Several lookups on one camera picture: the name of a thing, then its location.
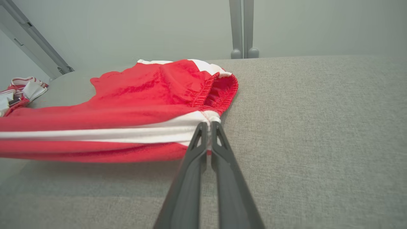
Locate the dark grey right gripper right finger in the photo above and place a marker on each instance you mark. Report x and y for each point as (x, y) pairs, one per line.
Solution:
(235, 203)

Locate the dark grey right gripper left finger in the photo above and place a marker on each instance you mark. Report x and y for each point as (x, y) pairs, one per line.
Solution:
(186, 197)

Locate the red shorts with white stripe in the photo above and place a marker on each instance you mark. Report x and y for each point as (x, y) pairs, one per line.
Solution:
(127, 95)

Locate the red shirt with white sleeves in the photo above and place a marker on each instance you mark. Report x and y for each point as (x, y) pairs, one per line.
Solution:
(31, 90)

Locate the grey partition post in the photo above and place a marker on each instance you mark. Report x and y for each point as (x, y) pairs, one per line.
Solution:
(236, 25)
(248, 25)

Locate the grey partition side frame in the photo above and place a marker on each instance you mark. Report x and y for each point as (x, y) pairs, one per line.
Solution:
(38, 43)

